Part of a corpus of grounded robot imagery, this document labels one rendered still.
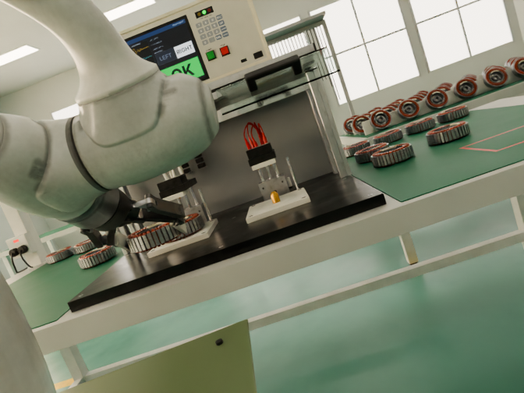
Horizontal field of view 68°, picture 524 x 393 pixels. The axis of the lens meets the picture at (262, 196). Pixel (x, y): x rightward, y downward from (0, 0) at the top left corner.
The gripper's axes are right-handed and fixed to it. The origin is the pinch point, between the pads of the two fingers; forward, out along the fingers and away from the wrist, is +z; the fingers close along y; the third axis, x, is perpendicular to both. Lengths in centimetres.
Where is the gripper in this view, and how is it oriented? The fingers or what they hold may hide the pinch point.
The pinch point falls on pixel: (154, 234)
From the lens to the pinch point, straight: 82.8
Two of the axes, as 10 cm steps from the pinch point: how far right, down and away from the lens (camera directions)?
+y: -9.4, 3.3, 0.8
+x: 2.8, 8.8, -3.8
